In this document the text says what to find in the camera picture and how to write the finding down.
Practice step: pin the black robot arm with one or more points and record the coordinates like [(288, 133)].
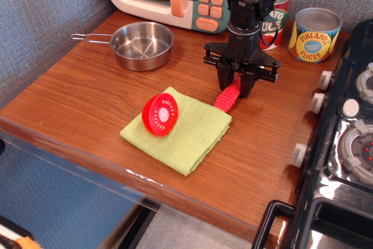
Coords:
[(246, 14)]

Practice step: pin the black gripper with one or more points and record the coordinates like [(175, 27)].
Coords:
[(241, 54)]

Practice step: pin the orange fuzzy object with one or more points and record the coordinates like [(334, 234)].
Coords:
[(27, 243)]

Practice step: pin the black toy stove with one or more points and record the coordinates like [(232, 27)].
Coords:
[(333, 208)]

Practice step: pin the silver metal pan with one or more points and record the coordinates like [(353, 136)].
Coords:
[(139, 46)]

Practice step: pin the green folded cloth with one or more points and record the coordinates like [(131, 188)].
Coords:
[(198, 128)]

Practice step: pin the red toy tomato half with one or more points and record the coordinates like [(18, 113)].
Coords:
[(160, 114)]

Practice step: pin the pineapple slices can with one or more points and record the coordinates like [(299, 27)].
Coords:
[(314, 34)]

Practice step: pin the red handled metal spoon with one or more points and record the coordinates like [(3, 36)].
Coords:
[(228, 97)]

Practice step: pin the tomato sauce can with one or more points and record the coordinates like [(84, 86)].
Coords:
[(272, 34)]

